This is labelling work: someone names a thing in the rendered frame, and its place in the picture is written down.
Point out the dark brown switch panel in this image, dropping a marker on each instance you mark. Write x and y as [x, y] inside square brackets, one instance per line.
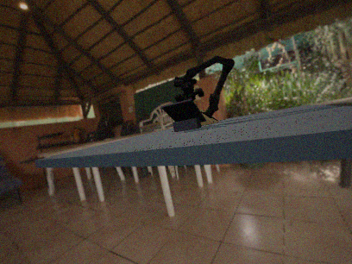
[186, 115]

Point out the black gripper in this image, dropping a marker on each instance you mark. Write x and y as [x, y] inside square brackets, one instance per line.
[190, 94]

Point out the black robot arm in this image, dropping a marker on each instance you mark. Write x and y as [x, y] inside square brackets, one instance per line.
[186, 84]

